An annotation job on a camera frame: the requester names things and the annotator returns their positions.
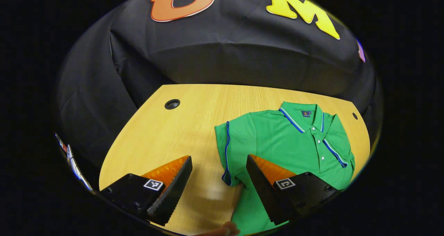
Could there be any white red printed strip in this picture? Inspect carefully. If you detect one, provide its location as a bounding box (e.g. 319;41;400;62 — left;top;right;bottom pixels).
55;133;93;191

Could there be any black backdrop cloth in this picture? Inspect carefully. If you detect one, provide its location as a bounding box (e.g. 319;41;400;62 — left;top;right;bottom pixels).
55;0;382;191

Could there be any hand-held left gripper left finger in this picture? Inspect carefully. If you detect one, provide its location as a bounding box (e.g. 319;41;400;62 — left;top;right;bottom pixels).
99;155;193;227

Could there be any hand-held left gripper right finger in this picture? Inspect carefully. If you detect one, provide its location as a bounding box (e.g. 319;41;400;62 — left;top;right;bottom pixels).
246;154;342;226

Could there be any green T-shirt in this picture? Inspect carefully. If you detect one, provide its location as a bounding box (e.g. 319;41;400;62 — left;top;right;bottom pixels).
214;102;356;236

